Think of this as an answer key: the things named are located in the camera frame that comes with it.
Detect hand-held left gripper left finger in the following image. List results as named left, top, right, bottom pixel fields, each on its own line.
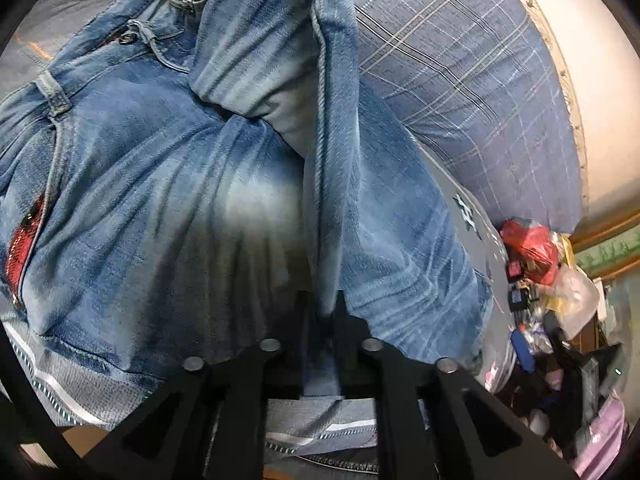
left=84, top=288, right=322, bottom=480

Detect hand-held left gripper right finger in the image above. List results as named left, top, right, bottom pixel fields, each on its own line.
left=333, top=290, right=577, bottom=480

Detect blue denim pants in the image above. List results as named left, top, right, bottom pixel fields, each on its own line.
left=0, top=0, right=496, bottom=401

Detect blue bottle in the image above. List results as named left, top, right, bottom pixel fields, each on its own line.
left=512, top=326, right=537, bottom=375

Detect clear plastic bag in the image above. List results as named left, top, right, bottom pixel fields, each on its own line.
left=542, top=260, right=601, bottom=339

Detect small black electronic device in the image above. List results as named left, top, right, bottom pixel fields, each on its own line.
left=508, top=285, right=539, bottom=315

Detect red plastic bag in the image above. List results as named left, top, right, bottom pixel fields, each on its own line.
left=500, top=217, right=562, bottom=286

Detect grey printed bedsheet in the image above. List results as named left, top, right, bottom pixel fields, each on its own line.
left=0, top=0, right=523, bottom=472

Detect cream padded headboard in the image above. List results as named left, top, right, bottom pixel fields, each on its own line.
left=492, top=0, right=640, bottom=231

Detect blue plaid pillow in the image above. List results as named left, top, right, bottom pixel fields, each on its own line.
left=345, top=0, right=584, bottom=234

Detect green panel with wooden frame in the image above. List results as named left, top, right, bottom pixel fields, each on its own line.
left=571, top=220, right=640, bottom=282

